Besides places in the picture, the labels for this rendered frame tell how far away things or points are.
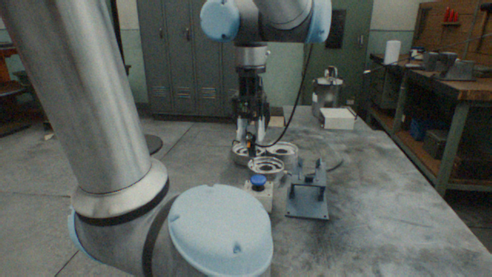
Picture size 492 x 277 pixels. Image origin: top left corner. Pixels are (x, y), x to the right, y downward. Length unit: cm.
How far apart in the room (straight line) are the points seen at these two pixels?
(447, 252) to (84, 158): 66
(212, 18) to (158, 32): 328
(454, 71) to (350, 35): 161
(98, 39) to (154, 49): 356
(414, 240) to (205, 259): 52
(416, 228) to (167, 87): 344
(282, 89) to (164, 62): 156
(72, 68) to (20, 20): 5
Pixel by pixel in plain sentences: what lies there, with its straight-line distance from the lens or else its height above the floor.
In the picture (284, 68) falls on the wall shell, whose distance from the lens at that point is 406.
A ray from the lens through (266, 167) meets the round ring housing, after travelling 89.
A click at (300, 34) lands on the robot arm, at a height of 121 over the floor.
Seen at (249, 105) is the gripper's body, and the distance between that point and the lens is 68.
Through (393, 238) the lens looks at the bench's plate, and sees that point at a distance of 73.
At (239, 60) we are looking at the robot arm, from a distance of 67.
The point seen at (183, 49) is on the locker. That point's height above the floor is 91.
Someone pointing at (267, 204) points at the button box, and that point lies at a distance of 72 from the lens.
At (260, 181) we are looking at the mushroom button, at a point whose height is 87.
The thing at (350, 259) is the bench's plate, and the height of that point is 80.
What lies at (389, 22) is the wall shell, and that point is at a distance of 421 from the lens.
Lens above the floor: 123
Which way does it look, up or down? 22 degrees down
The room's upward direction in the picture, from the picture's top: straight up
